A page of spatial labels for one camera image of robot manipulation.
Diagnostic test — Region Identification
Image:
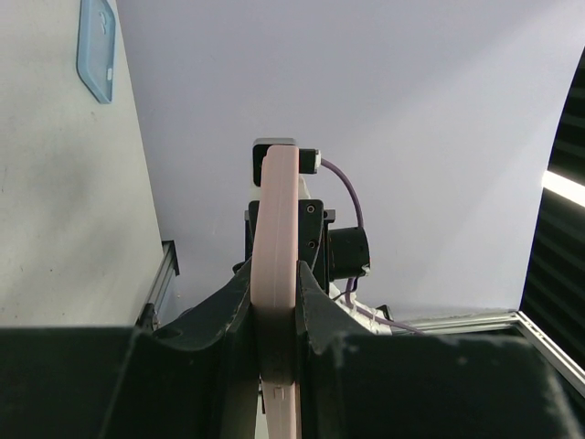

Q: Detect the aluminium table edge frame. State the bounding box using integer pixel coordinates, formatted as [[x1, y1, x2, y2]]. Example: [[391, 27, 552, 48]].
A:
[[136, 241, 180, 331]]

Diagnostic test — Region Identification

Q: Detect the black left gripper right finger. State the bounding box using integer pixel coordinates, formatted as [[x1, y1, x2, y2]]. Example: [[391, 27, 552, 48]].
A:
[[296, 262, 584, 438]]

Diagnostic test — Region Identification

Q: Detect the phone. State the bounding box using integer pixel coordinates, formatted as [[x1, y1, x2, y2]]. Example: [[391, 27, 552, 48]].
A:
[[250, 145, 299, 438]]

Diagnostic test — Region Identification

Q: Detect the light blue phone case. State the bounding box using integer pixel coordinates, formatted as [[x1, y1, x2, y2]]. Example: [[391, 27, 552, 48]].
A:
[[76, 0, 117, 104]]

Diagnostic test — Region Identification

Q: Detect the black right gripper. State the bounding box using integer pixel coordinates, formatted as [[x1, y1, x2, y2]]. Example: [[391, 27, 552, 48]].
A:
[[245, 198, 370, 295]]

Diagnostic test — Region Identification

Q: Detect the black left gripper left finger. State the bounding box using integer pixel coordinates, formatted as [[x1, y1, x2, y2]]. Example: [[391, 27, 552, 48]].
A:
[[1, 263, 260, 438]]

